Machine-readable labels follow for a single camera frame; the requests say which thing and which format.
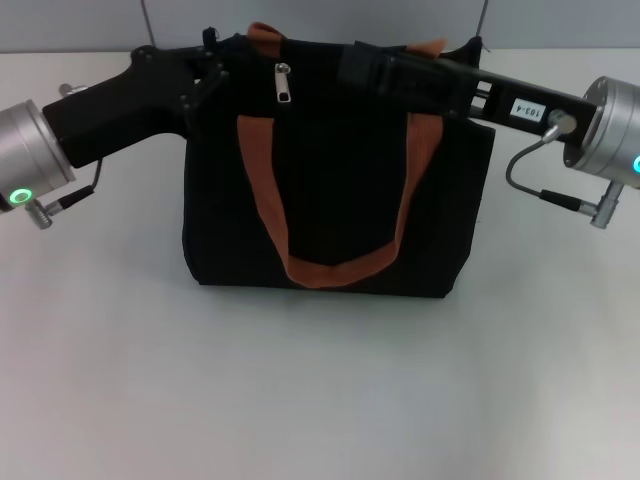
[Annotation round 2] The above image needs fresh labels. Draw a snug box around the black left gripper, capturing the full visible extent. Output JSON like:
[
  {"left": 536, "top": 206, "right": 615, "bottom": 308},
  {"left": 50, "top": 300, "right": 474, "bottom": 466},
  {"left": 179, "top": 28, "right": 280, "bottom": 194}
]
[{"left": 42, "top": 44, "right": 231, "bottom": 169}]

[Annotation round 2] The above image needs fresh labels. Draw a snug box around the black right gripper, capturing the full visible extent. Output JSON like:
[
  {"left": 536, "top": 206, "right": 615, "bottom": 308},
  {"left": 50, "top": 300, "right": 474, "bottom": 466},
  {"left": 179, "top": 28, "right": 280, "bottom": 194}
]
[{"left": 449, "top": 64, "right": 599, "bottom": 147}]

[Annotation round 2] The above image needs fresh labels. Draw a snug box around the silver zipper pull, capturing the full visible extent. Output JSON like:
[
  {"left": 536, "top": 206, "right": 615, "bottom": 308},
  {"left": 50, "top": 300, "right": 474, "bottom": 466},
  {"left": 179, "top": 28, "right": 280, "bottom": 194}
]
[{"left": 273, "top": 60, "right": 294, "bottom": 105}]

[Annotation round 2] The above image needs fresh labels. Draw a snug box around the black bag with orange handles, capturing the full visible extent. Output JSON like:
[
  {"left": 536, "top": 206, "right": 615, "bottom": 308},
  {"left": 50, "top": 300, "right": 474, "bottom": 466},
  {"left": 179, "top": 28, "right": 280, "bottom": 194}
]
[{"left": 180, "top": 22, "right": 496, "bottom": 301}]

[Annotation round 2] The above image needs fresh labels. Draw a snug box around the right gripper cable with connectors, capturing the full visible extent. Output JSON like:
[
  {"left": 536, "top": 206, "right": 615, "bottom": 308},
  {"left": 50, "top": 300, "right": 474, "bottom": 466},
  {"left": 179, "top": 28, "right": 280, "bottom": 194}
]
[{"left": 505, "top": 110, "right": 626, "bottom": 231}]

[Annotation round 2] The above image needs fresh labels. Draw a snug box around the gripper cable with connectors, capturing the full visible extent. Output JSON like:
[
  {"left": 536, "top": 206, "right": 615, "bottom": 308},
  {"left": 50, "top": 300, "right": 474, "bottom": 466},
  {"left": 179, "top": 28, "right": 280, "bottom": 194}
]
[
  {"left": 27, "top": 83, "right": 104, "bottom": 231},
  {"left": 505, "top": 110, "right": 626, "bottom": 231}
]

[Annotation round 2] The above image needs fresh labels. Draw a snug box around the left gripper cable with connectors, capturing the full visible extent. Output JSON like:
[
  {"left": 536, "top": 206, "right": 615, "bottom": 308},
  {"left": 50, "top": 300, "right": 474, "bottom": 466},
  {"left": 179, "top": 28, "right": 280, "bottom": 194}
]
[{"left": 27, "top": 83, "right": 104, "bottom": 231}]

